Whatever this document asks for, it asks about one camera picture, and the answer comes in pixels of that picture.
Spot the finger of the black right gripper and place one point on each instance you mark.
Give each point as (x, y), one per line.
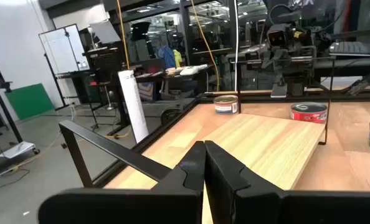
(283, 84)
(275, 84)

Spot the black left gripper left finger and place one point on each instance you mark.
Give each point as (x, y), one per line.
(172, 205)

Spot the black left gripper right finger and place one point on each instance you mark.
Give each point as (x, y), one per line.
(250, 205)

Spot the red tuna can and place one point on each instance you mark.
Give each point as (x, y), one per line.
(308, 115)

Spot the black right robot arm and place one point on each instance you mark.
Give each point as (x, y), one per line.
(303, 40)

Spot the dark keyboard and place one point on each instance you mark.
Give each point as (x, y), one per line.
(348, 48)

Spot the dark grey desk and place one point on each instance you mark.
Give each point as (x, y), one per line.
(353, 63)

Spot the cluttered background desk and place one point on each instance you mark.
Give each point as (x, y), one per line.
(172, 76)

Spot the blue garment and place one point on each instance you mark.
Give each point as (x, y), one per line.
(166, 57)

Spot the black perforated panel stand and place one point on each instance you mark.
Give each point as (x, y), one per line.
(105, 63)

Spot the white sheet on dolly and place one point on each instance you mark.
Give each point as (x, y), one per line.
(17, 149)

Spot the green board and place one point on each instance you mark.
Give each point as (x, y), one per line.
(29, 101)

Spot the grey photo light panel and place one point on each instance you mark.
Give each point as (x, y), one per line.
(105, 31)

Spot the black aluminium table frame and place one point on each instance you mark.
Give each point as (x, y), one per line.
(259, 98)

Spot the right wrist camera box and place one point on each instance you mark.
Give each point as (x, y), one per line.
(277, 35)

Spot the white perforated post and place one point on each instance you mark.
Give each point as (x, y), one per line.
(133, 105)

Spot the whiteboard with black frame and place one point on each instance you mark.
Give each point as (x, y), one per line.
(63, 49)

